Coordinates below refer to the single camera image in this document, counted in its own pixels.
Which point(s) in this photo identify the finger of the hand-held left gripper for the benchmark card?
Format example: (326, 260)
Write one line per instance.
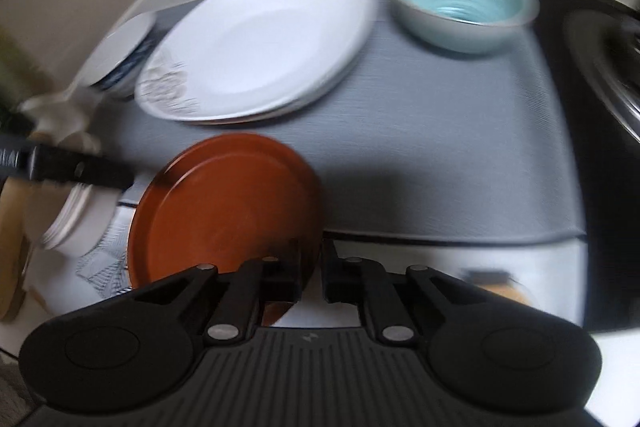
(85, 172)

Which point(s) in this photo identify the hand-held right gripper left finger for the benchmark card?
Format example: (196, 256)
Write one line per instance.
(294, 279)

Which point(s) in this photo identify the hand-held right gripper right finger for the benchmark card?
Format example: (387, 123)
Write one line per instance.
(331, 274)

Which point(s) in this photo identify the brown plate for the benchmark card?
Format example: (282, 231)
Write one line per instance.
(225, 207)

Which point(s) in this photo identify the stack of white dishes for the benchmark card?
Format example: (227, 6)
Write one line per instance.
(82, 222)

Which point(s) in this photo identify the wooden board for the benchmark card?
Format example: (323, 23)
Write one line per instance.
(12, 247)

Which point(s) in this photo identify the blue patterned white bowl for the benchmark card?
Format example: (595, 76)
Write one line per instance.
(122, 67)

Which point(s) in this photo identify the orange object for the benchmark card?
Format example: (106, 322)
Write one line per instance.
(497, 289)

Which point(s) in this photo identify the grey drying mat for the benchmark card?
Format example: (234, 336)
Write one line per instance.
(425, 132)

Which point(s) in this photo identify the large white patterned plate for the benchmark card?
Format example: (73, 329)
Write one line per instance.
(250, 42)

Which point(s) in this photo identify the teal glazed bowl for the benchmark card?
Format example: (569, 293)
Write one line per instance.
(460, 14)

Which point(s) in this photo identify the stainless steel sink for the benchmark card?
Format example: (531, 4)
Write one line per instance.
(600, 57)

